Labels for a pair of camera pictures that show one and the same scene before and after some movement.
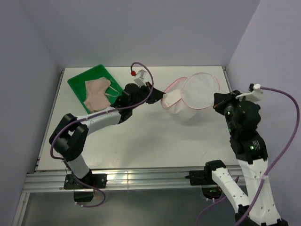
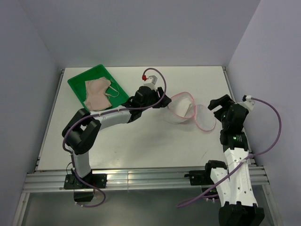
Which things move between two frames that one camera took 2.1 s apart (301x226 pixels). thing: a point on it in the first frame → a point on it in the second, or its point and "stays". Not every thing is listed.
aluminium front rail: (52, 179) stays
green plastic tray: (78, 84) stays
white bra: (172, 96) → (183, 105)
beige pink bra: (96, 98) stays
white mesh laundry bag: (186, 97) → (182, 108)
